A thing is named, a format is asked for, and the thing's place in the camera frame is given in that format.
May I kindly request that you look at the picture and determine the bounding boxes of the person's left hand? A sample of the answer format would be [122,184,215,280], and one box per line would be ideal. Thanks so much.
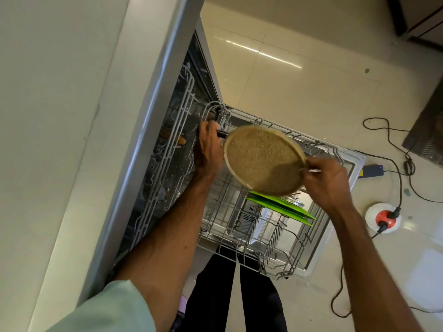
[192,120,225,181]

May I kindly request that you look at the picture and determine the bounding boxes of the person's right hand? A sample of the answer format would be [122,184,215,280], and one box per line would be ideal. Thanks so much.
[302,156,354,215]

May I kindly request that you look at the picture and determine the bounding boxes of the beige speckled round plate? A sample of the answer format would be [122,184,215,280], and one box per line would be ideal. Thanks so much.
[223,126,309,198]

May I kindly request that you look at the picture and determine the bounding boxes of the person's left forearm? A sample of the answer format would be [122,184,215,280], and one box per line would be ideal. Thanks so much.
[112,171,222,310]

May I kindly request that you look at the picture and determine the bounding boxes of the person's right forearm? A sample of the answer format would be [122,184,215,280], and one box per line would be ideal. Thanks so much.
[327,200,425,332]

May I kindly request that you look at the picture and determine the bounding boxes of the steel dishwasher door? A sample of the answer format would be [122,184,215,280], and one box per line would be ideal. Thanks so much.
[202,136,368,278]

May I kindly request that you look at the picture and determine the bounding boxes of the wooden utensil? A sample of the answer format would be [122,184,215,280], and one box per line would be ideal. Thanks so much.
[160,129,188,148]

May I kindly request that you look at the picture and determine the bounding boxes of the clear glass bowl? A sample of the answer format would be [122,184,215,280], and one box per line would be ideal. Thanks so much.
[281,192,306,208]

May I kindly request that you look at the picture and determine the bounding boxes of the black power adapter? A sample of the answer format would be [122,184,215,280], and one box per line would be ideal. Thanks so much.
[359,164,384,179]

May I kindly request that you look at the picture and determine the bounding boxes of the green plate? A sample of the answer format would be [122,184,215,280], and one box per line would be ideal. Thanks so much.
[246,191,316,221]
[246,197,315,227]

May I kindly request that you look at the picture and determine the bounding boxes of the stainless steel dishwasher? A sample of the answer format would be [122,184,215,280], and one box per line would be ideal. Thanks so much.
[76,0,224,308]

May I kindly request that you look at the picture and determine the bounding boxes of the round white red extension socket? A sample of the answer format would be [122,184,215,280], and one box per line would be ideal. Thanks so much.
[365,202,402,234]

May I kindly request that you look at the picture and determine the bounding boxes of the black mesh appliance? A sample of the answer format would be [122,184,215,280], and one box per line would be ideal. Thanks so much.
[401,89,443,169]

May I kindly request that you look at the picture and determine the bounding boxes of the black trousers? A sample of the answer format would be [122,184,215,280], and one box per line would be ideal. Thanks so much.
[179,245,288,332]

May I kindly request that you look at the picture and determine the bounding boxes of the light green shirt sleeve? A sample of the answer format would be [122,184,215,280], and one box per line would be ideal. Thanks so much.
[44,279,159,332]

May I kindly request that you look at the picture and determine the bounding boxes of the grey wire upper dish rack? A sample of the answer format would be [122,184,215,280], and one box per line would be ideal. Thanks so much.
[116,61,210,263]

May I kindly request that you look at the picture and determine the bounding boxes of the grey wire dish rack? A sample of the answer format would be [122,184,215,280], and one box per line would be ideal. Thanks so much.
[197,101,347,281]
[116,61,210,263]

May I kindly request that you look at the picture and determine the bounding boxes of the grey wire lower dish rack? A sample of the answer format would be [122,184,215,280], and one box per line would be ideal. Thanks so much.
[197,101,347,281]

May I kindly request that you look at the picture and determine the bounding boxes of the black adapter cable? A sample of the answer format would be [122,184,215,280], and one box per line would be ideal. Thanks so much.
[362,117,443,205]

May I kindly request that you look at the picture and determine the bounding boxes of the black extension cable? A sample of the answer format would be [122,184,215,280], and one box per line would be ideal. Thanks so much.
[330,230,443,318]

